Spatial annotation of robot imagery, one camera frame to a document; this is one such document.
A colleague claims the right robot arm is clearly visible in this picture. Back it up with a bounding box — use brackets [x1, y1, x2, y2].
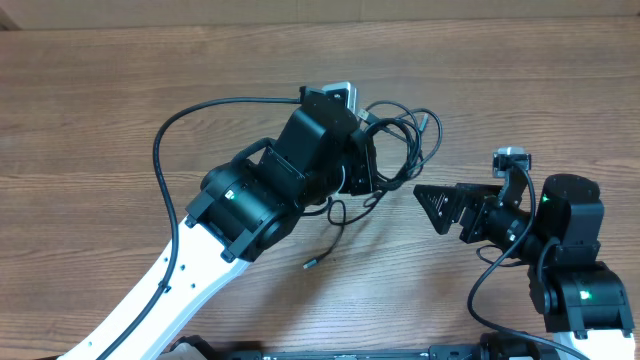
[413, 169, 636, 359]

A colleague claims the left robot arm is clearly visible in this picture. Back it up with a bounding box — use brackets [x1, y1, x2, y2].
[64, 83, 375, 359]

